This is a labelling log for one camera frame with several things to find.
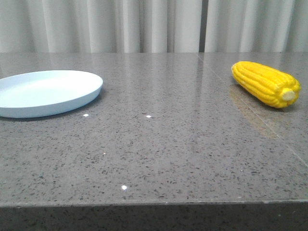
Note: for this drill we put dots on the yellow corn cob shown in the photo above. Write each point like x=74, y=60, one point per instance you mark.
x=271, y=86

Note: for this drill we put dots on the light blue round plate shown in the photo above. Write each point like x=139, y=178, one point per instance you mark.
x=47, y=93

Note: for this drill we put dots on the white pleated curtain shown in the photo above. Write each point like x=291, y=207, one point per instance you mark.
x=155, y=26

